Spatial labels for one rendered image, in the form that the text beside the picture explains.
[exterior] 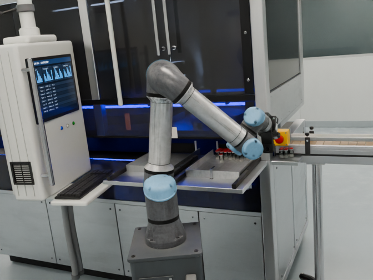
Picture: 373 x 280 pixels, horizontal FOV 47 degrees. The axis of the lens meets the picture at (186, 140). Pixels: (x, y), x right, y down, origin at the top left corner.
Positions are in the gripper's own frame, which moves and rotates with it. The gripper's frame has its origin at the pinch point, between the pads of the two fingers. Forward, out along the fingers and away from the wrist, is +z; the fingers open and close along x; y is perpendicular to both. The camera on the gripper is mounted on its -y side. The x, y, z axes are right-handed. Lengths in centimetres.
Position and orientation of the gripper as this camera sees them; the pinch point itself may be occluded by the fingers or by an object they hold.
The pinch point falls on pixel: (273, 138)
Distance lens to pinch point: 195.2
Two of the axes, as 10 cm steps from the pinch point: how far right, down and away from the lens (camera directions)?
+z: 4.2, 1.9, 8.9
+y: 1.1, -9.8, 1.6
